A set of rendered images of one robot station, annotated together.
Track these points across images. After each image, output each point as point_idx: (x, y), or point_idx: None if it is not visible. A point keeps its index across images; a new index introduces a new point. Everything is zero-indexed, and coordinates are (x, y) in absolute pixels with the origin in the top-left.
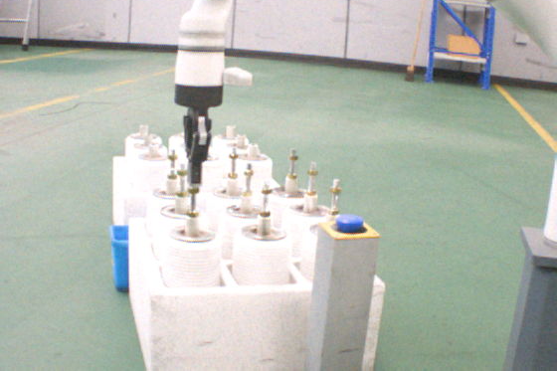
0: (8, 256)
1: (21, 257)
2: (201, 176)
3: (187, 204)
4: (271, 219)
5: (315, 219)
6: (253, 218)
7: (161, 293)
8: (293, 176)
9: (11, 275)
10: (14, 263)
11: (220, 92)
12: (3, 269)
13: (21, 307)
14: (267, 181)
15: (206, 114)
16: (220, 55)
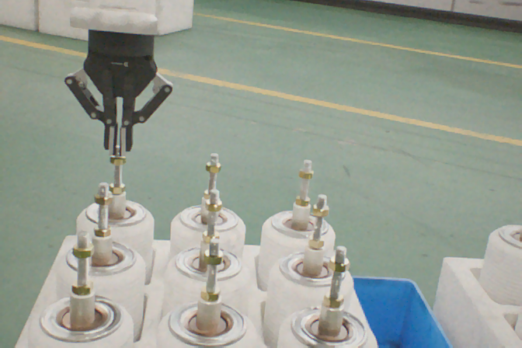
0: (427, 272)
1: (429, 280)
2: (109, 142)
3: (206, 210)
4: (94, 240)
5: (162, 322)
6: (174, 262)
7: (66, 239)
8: (325, 297)
9: (369, 273)
10: (406, 275)
11: (96, 35)
12: (384, 268)
13: None
14: (99, 183)
15: (86, 57)
16: None
